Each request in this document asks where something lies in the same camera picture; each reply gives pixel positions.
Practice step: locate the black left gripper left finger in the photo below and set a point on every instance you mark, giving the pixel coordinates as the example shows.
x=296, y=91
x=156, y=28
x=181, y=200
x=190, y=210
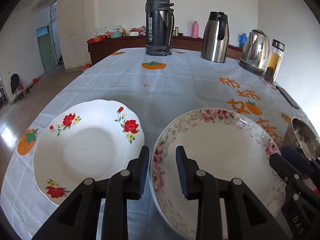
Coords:
x=138, y=169

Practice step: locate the red flower white plate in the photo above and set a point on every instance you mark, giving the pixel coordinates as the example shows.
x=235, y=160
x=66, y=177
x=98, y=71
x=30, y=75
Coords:
x=93, y=139

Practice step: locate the black smartphone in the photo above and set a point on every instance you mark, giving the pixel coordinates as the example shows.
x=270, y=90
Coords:
x=288, y=97

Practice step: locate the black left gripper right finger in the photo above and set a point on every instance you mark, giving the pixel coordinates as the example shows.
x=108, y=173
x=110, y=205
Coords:
x=186, y=170

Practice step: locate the stainless electric kettle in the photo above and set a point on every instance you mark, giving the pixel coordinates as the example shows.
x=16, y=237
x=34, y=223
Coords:
x=255, y=53

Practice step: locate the dark wooden sideboard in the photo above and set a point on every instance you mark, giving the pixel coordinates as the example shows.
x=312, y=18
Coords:
x=102, y=49

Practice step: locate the blue thermos jug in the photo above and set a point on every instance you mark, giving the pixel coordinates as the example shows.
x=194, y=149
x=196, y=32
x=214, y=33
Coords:
x=242, y=40

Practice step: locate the steel carafe black handle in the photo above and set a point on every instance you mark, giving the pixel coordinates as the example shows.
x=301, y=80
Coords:
x=216, y=37

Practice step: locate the pink floral rimmed plate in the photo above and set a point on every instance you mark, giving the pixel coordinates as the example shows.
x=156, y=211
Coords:
x=224, y=143

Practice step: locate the pink thermos bottle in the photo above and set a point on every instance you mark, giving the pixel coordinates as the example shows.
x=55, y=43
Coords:
x=195, y=29

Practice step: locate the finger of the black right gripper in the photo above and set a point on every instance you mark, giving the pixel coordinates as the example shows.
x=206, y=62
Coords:
x=282, y=166
x=300, y=162

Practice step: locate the black chair with red items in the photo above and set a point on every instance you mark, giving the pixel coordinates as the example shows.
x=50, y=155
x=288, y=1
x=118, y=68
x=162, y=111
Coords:
x=17, y=87

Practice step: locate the glass tea bottle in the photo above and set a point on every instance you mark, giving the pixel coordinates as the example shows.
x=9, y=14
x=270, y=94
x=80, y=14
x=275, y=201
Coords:
x=273, y=63

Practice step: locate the black large thermos flask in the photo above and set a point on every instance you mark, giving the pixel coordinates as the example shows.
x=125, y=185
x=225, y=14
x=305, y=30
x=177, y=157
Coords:
x=159, y=27

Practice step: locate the white orange bucket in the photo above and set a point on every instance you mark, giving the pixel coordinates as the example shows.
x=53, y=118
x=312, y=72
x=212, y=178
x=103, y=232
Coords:
x=86, y=67

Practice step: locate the persimmon print tablecloth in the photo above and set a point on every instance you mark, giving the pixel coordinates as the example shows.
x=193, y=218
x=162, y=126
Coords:
x=157, y=97

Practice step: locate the teal basin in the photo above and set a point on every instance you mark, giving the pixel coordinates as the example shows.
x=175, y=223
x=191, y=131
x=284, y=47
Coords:
x=116, y=35

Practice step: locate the stainless steel bowl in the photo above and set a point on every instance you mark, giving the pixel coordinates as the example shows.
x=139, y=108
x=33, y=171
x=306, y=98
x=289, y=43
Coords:
x=301, y=139

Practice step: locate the mesh food cover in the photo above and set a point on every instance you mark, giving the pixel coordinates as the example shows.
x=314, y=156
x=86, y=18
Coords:
x=107, y=30

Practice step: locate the green door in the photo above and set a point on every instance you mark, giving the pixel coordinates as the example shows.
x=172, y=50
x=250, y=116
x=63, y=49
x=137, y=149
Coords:
x=46, y=48

